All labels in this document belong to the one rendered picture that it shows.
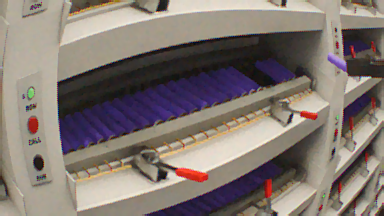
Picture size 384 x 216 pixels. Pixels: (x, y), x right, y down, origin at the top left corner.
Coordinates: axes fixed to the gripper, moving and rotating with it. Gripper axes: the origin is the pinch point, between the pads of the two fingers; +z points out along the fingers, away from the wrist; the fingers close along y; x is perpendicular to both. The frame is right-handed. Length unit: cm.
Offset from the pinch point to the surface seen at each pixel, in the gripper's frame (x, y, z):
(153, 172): 6.8, 35.0, 16.2
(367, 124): 25, -58, 23
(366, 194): 60, -80, 30
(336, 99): 8.6, -14.6, 15.8
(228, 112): 3.9, 17.8, 19.5
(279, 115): 6.6, 8.3, 17.5
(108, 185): 7.4, 41.1, 18.1
